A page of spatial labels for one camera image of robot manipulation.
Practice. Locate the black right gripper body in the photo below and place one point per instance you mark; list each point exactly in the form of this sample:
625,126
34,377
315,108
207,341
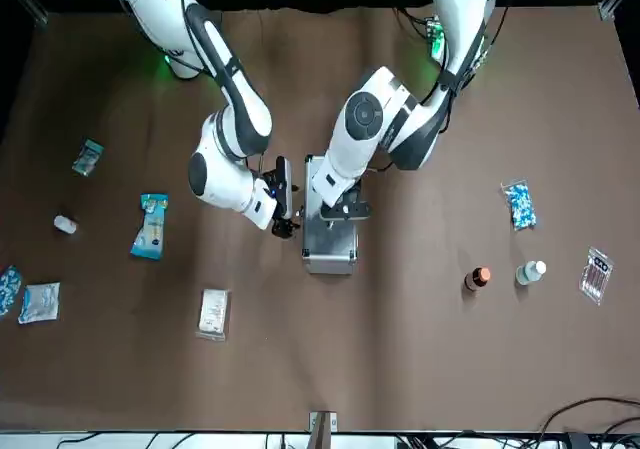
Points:
284,189

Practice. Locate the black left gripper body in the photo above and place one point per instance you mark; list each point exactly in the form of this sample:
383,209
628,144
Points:
357,211

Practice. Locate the silver aluminium medicine case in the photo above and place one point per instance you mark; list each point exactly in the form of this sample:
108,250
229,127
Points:
327,249

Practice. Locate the white gauze packet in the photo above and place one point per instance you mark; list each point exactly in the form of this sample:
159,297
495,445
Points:
214,314

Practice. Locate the blue cotton swab packet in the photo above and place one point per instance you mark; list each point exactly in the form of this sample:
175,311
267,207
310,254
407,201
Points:
150,226

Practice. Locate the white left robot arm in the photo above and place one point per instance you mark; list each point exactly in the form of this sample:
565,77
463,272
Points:
365,114

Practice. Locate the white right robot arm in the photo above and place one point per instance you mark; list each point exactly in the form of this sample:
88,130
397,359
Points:
220,179

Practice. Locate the brown glass bottle orange cap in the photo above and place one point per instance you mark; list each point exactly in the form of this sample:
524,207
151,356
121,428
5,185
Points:
477,279

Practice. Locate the blue white capsule bag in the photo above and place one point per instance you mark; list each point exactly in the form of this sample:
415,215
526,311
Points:
521,206
9,291

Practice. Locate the white plastic bottle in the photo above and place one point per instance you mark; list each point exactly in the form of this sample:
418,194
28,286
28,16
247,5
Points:
530,273

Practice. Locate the teal clear packet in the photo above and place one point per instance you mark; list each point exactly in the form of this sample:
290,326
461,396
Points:
88,157

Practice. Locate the small white pill bottle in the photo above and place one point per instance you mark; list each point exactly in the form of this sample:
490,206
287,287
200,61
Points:
65,224

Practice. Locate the brown swab stick packet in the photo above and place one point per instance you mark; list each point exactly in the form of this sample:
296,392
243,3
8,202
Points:
596,275

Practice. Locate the white blue square packet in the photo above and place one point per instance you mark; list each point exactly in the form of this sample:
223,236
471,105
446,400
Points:
40,303

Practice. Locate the aluminium frame post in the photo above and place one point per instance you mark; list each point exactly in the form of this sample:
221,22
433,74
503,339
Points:
322,431

